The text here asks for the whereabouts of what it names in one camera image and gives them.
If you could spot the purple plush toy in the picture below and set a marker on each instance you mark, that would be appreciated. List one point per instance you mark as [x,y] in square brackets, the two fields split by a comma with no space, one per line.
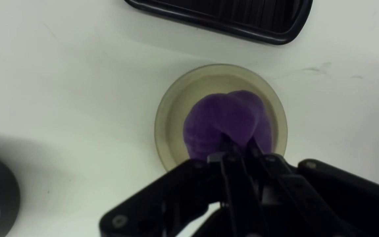
[239,114]

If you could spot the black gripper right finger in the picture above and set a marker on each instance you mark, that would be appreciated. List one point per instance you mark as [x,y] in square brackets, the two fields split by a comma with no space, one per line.
[330,201]

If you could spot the black ribbed tray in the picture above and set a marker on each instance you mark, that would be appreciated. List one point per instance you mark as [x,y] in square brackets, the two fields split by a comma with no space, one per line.
[267,21]

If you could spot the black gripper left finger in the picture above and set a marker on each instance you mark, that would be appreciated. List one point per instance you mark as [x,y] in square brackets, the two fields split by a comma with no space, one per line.
[184,193]

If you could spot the beige plastic bowl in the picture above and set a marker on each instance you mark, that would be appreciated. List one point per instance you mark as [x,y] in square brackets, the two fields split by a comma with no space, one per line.
[197,83]

